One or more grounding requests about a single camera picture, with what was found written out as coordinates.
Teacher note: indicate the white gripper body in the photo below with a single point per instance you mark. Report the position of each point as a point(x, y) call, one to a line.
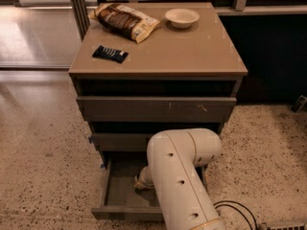
point(144, 178)

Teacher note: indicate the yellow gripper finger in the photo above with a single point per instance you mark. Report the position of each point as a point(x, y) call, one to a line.
point(139, 183)

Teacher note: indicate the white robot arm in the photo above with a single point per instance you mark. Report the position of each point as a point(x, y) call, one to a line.
point(173, 156)

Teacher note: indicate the open bottom grey drawer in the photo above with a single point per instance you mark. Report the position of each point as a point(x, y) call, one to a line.
point(120, 200)

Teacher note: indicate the middle grey drawer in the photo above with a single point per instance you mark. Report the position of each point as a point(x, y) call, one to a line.
point(121, 142)

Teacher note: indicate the top grey drawer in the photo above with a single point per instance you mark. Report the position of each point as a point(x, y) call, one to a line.
point(156, 109)

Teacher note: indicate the grey drawer cabinet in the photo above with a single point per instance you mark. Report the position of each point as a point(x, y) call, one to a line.
point(200, 61)

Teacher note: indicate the dark blue snack bar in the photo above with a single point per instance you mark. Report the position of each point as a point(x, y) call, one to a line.
point(110, 54)

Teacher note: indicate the floor vent grille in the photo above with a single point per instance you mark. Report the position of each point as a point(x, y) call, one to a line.
point(283, 225)

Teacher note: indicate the brown chip bag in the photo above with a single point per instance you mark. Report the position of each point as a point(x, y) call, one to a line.
point(125, 21)

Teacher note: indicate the white bowl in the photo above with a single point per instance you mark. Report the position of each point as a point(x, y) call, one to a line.
point(182, 18)

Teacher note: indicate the small dark floor object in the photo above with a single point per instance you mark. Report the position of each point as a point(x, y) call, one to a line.
point(300, 102)

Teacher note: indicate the metal window frame post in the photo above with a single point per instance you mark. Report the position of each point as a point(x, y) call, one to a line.
point(80, 13)

